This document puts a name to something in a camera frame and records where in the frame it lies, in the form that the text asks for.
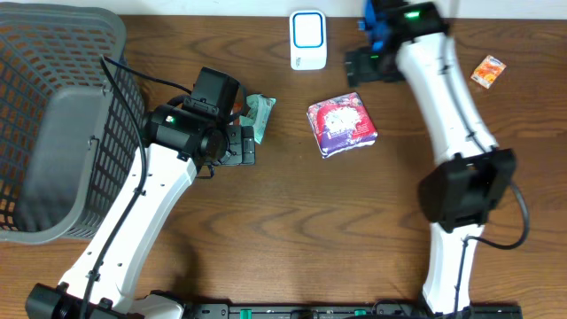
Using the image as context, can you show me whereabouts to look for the teal snack packet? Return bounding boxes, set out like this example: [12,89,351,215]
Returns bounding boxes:
[239,94,276,144]

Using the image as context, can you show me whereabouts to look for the purple tissue pack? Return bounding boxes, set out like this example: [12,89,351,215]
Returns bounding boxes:
[307,92,378,159]

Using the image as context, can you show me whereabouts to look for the orange tissue pack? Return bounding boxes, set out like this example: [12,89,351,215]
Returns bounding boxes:
[470,55,507,89]

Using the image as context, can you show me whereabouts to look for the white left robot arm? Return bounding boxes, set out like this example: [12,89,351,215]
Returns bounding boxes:
[25,105,255,318]

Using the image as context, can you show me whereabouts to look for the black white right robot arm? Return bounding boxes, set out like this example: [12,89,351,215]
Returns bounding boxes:
[345,0,517,317]

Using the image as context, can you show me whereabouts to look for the grey plastic basket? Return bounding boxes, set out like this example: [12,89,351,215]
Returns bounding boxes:
[1,2,145,244]

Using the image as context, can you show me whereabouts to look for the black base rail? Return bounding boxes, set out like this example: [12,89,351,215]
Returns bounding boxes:
[182,300,524,319]

